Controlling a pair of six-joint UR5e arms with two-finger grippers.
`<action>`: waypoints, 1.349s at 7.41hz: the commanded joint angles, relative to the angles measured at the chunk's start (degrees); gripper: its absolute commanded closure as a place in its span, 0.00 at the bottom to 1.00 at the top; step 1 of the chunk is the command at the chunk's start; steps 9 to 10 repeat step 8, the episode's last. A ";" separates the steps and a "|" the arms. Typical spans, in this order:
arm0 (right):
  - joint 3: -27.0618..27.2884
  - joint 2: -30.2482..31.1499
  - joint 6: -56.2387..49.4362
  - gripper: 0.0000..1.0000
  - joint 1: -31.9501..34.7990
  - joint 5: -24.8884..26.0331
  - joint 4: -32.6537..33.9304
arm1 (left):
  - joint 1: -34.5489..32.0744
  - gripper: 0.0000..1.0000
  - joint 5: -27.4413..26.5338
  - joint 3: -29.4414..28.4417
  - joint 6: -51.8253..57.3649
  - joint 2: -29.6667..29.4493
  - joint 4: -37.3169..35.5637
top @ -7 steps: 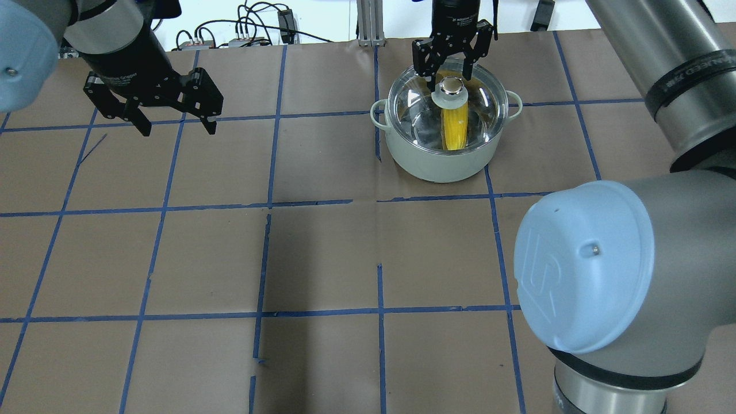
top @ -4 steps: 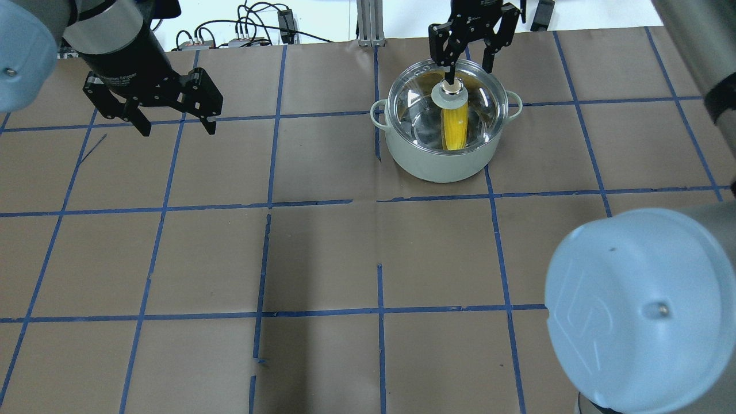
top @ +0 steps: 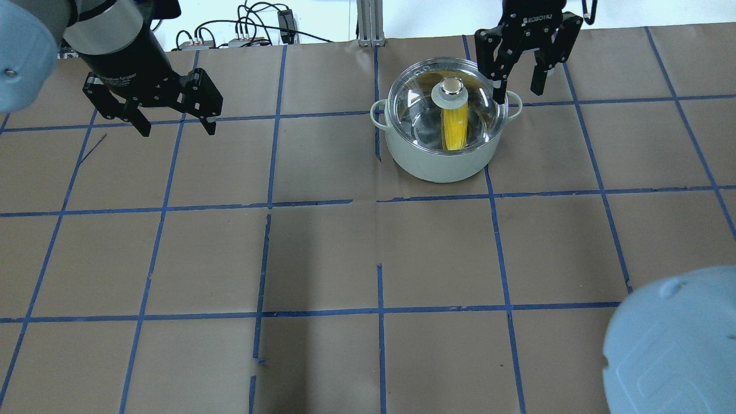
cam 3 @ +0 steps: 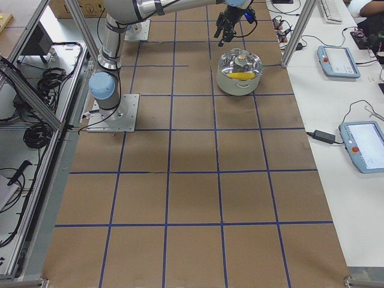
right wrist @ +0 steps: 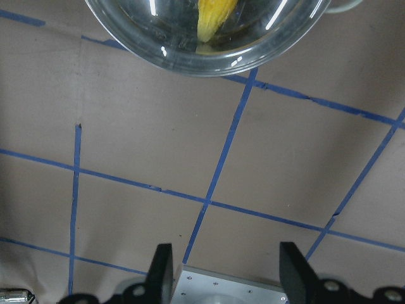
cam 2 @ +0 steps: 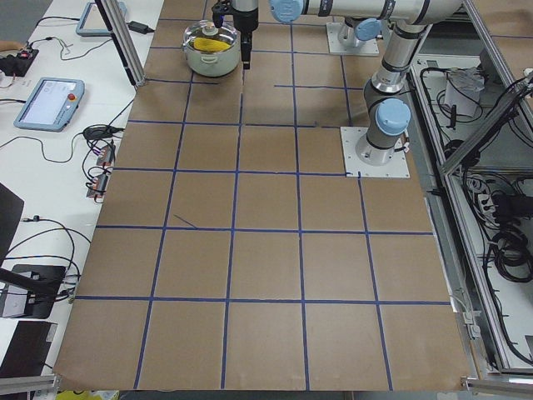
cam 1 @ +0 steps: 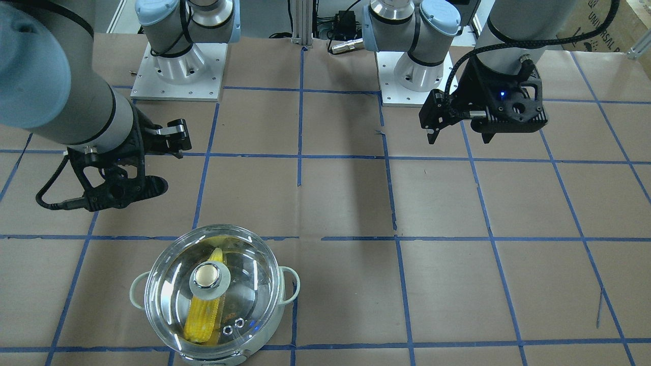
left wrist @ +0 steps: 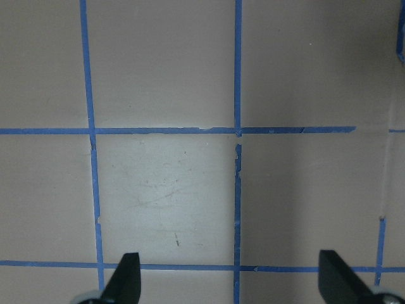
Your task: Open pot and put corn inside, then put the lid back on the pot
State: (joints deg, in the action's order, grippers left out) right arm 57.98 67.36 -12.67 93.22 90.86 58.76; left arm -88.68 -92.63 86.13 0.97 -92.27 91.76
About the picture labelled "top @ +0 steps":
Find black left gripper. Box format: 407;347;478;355
82;63;224;137

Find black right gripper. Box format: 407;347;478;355
475;1;583;105

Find glass pot lid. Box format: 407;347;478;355
384;57;523;155

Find yellow corn cob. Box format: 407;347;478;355
440;103;469;151

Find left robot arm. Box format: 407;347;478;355
1;1;224;136

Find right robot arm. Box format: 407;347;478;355
475;1;734;413

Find pale green steel pot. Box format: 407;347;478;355
370;92;523;183

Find black power strip cables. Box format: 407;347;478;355
175;0;334;49

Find aluminium frame post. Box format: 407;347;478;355
356;0;386;48

